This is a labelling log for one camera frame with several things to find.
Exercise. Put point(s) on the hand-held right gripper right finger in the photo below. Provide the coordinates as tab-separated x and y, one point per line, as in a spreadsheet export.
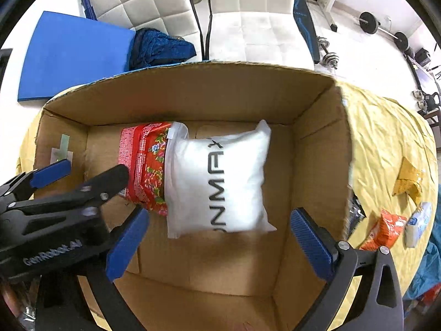
311	244

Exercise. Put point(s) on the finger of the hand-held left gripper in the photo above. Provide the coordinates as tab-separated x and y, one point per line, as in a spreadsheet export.
103	184
51	174

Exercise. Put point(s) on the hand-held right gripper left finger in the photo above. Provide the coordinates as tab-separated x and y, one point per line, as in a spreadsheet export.
128	243

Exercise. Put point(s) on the red floral snack packet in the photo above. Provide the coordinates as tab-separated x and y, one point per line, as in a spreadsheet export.
151	158

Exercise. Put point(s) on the white pillow-shaped packet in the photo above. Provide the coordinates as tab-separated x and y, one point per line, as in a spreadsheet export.
241	193

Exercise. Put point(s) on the cardboard box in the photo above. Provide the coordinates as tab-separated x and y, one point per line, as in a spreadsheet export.
206	103

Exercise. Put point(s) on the dark packet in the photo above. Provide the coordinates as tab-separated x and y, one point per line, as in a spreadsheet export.
358	210

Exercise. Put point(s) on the orange snack packet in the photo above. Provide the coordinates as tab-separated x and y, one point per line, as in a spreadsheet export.
386	229

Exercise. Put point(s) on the white and blue packet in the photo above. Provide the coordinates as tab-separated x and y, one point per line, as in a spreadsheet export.
418	224

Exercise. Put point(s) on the yellow snack packet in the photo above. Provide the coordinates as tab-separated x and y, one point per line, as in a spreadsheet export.
408	179

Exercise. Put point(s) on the teal cloth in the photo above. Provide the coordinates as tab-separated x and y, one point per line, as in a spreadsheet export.
425	272

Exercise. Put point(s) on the yellow tablecloth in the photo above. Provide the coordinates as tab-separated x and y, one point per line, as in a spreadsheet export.
379	144

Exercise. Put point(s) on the blue foam mat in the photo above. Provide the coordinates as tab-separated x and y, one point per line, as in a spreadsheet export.
72	55

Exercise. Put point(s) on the dark blue lace cloth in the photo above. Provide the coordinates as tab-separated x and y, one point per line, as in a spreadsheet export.
160	48

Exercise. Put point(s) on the kettlebells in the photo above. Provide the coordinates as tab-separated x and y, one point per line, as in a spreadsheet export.
427	100

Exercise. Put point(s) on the black dumbbell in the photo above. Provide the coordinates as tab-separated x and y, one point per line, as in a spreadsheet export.
331	58
323	43

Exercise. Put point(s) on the white quilted chair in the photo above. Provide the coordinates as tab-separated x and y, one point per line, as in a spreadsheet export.
144	0
255	17

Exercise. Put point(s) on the blue and black weight bench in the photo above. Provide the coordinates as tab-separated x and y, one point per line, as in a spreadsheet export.
305	24

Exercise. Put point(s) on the black barbell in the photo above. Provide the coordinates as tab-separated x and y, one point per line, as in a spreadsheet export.
368	22

